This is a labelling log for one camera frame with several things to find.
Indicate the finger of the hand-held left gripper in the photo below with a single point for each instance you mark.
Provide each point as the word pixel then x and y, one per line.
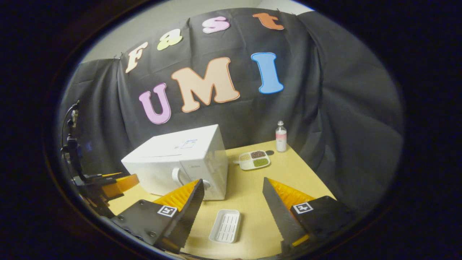
pixel 124 183
pixel 94 176

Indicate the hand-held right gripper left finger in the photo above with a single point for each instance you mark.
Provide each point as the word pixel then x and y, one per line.
pixel 187 213

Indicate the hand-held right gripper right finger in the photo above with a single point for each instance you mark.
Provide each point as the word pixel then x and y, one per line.
pixel 278 213

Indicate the white microwave oven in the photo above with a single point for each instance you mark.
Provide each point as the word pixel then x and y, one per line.
pixel 169 155

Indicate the white ribbed plastic tray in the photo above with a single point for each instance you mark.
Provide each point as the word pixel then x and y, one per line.
pixel 225 226

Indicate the divided plate with grains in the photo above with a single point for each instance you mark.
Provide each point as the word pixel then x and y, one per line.
pixel 254 160

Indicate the small bottle with pink label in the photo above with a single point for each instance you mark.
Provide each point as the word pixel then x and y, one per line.
pixel 281 139

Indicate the black backdrop cloth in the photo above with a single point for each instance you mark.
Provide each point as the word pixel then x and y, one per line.
pixel 343 108

